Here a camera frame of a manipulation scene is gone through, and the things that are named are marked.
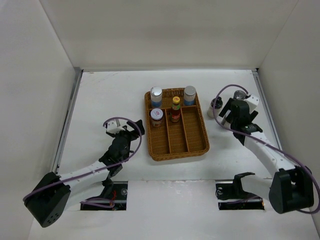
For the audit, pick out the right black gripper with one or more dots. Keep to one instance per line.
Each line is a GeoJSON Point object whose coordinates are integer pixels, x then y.
{"type": "Point", "coordinates": [227, 107]}

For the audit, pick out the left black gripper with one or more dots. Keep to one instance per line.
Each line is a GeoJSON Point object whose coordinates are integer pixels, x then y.
{"type": "Point", "coordinates": [132, 134]}

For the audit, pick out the black knob white powder bottle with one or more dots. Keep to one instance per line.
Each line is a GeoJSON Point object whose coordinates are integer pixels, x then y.
{"type": "Point", "coordinates": [215, 107]}

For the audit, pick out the dark paste jar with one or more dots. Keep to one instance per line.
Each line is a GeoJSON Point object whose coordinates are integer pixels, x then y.
{"type": "Point", "coordinates": [156, 117]}
{"type": "Point", "coordinates": [225, 123]}

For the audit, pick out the tall blue label jar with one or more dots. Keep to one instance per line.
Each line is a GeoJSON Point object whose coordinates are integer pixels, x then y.
{"type": "Point", "coordinates": [189, 95]}

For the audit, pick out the red sauce bottle yellow cap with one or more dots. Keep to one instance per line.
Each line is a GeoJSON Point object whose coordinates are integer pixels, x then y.
{"type": "Point", "coordinates": [175, 112]}

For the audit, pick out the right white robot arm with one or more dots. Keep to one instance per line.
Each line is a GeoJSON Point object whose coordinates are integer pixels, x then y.
{"type": "Point", "coordinates": [291, 186]}

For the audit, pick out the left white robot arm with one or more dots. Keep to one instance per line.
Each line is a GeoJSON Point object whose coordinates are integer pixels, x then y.
{"type": "Point", "coordinates": [89, 186]}

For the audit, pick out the dark cap salt shaker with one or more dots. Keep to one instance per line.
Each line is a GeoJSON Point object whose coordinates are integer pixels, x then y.
{"type": "Point", "coordinates": [239, 95]}

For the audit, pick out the brown wicker divided tray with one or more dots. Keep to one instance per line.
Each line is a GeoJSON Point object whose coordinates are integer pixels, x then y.
{"type": "Point", "coordinates": [173, 140]}

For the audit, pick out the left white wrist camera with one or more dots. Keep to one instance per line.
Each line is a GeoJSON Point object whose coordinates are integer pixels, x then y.
{"type": "Point", "coordinates": [112, 126]}

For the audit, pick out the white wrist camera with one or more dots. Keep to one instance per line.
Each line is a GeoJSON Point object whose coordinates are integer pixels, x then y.
{"type": "Point", "coordinates": [252, 101]}
{"type": "Point", "coordinates": [112, 126]}

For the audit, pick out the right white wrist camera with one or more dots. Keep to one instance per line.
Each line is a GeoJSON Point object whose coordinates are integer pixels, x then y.
{"type": "Point", "coordinates": [252, 101]}

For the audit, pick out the right aluminium table rail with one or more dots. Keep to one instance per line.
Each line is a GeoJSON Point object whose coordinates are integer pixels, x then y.
{"type": "Point", "coordinates": [275, 138]}

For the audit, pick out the aluminium table rail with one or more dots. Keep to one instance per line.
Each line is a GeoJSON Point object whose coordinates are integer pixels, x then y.
{"type": "Point", "coordinates": [275, 138]}
{"type": "Point", "coordinates": [57, 156]}

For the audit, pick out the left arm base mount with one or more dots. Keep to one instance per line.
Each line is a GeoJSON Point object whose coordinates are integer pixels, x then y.
{"type": "Point", "coordinates": [113, 197]}

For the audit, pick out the left aluminium table rail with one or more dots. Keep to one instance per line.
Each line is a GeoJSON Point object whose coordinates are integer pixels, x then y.
{"type": "Point", "coordinates": [57, 156]}

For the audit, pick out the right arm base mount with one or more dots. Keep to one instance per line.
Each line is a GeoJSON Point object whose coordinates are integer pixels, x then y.
{"type": "Point", "coordinates": [232, 197]}

